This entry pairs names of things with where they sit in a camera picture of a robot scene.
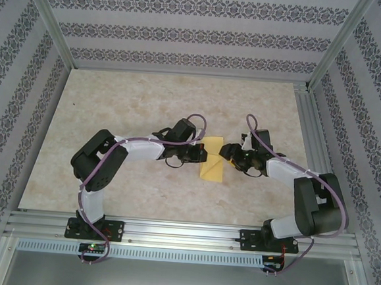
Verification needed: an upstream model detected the right gripper thin black cable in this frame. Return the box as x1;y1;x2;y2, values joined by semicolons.
242;166;267;180

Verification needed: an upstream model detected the aluminium mounting rail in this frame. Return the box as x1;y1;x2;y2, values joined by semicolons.
3;207;359;264

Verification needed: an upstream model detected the aluminium frame post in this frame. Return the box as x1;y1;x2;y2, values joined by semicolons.
306;0;377;97
14;0;80;71

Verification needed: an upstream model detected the slotted grey cable duct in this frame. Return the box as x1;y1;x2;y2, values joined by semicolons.
15;236;268;271

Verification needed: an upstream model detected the circuit board with green light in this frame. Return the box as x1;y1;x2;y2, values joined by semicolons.
78;242;107;255

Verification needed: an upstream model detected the circuit board with orange part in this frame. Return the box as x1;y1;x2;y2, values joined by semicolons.
262;255;286;269

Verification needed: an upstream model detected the yellow paper sheet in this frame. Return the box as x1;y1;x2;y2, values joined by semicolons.
197;135;228;185

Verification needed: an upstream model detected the left gripper thin black cable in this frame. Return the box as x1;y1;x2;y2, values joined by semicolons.
163;155;186;170

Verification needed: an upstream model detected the gripper thin black cable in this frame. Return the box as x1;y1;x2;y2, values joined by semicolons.
163;155;186;170
242;166;267;180

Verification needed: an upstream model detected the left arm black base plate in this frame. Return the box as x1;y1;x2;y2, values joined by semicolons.
65;216;126;244

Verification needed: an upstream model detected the aluminium side rail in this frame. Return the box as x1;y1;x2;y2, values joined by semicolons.
282;81;357;234

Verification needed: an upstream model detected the grey sheet metal panel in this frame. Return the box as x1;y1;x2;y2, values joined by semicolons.
0;232;376;285

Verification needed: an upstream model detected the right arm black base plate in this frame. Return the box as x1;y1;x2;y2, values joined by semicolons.
238;228;301;256

